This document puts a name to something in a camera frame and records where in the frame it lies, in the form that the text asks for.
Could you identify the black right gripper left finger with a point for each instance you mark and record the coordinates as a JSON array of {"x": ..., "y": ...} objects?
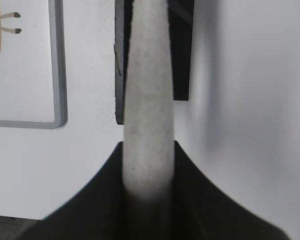
[{"x": 94, "y": 213}]

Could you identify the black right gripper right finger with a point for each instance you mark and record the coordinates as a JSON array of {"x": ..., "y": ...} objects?
[{"x": 201, "y": 211}]

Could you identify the white-handled kitchen knife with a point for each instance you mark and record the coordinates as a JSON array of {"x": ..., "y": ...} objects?
[{"x": 148, "y": 147}]

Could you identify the white grey-rimmed cutting board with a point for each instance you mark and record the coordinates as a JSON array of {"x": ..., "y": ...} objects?
[{"x": 33, "y": 90}]

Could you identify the black knife stand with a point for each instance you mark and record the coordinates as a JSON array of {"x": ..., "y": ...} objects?
[{"x": 180, "y": 17}]

